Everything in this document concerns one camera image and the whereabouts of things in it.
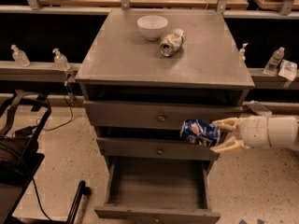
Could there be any open bottom grey drawer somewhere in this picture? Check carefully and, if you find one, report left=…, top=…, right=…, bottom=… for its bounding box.
left=95, top=157, right=221, bottom=224

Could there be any clear sanitizer bottle far left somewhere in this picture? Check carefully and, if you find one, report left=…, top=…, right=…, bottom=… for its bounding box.
left=11, top=45, right=30, bottom=67

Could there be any wooden shelf with metal frame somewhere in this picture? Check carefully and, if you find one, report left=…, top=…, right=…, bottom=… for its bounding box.
left=0, top=0, right=284, bottom=19

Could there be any top grey drawer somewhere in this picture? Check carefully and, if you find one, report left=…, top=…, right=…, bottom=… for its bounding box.
left=83, top=101, right=243, bottom=130

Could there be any black chair with straps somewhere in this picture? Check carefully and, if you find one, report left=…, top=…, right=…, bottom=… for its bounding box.
left=0, top=90, right=91, bottom=224

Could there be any blue pepsi can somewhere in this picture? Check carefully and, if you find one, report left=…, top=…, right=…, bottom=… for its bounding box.
left=180, top=119, right=221, bottom=147

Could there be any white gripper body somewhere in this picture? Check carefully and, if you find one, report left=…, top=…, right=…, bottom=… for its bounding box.
left=238, top=116, right=269, bottom=148

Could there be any white plastic packet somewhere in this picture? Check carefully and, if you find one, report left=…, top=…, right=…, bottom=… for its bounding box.
left=278, top=59, right=297, bottom=81

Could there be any grey metal ledge rail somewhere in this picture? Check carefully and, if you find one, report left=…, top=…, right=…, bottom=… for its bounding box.
left=0, top=61, right=299, bottom=90

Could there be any clear sanitizer bottle right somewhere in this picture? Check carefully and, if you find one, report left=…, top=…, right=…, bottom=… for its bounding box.
left=239, top=43, right=249, bottom=61

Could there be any grey drawer cabinet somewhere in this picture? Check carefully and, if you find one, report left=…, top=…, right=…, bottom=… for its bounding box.
left=75, top=8, right=256, bottom=224

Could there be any middle grey drawer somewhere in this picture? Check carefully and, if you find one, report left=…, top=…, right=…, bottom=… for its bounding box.
left=97, top=137, right=219, bottom=161

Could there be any white bowl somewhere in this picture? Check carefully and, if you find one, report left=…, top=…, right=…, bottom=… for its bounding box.
left=137, top=15, right=168, bottom=40

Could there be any clear sanitizer bottle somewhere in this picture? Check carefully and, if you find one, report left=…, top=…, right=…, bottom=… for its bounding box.
left=239, top=43, right=249, bottom=61
left=52, top=48, right=70, bottom=71
left=11, top=45, right=30, bottom=67

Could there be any clear water bottle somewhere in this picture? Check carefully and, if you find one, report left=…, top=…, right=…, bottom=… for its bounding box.
left=263, top=47, right=285, bottom=75

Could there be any black cable on floor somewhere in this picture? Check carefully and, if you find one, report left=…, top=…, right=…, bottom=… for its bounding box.
left=12, top=77, right=78, bottom=138

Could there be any grey box on floor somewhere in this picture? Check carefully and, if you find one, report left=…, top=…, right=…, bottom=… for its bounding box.
left=245, top=101, right=272, bottom=117

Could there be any green white soda can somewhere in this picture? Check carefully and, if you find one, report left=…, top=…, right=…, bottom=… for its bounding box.
left=160, top=29, right=185, bottom=57

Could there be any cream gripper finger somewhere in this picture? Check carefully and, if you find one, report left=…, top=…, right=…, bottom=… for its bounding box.
left=211, top=136, right=249, bottom=153
left=213, top=118, right=242, bottom=132

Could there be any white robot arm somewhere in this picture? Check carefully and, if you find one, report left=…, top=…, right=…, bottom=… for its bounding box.
left=212, top=116, right=298, bottom=153

